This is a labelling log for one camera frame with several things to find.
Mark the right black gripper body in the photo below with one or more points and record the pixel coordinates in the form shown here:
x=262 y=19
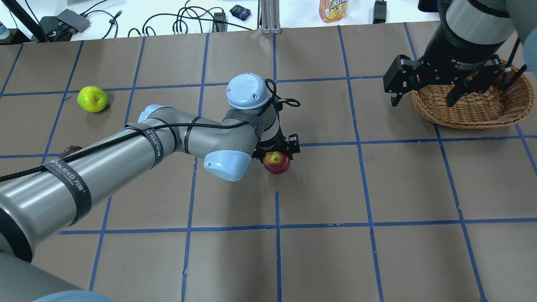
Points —
x=454 y=53

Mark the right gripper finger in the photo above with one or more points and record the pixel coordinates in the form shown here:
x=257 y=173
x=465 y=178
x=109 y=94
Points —
x=396 y=97
x=462 y=88

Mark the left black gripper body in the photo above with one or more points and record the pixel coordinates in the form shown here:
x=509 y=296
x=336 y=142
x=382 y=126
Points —
x=267 y=146

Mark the red yellow apple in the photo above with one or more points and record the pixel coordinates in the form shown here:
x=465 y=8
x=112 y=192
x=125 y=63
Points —
x=276 y=162

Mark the green apple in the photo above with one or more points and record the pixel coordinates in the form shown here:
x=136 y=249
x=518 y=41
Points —
x=92 y=99

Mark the dark red apple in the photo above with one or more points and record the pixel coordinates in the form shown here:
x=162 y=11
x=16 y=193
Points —
x=69 y=150

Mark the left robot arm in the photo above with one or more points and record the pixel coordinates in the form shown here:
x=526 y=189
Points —
x=38 y=203

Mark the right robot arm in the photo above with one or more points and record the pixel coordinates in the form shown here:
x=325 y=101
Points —
x=487 y=22

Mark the wicker basket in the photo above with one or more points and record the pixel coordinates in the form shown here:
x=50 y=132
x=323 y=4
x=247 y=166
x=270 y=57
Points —
x=494 y=108

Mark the black power brick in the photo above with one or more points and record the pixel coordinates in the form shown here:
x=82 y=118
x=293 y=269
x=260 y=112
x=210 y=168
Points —
x=379 y=11

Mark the orange drink bottle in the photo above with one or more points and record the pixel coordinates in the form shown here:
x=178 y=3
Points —
x=333 y=10

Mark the black power adapter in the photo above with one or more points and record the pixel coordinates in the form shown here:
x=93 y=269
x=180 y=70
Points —
x=219 y=22

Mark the dark blue pouch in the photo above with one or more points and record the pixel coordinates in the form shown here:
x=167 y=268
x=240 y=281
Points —
x=240 y=12

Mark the grey usb hub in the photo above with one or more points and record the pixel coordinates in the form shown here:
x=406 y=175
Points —
x=74 y=20

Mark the black monitor stand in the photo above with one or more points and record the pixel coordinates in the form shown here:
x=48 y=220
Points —
x=47 y=28

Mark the aluminium frame post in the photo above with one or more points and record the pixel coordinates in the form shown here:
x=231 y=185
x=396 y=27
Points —
x=269 y=16

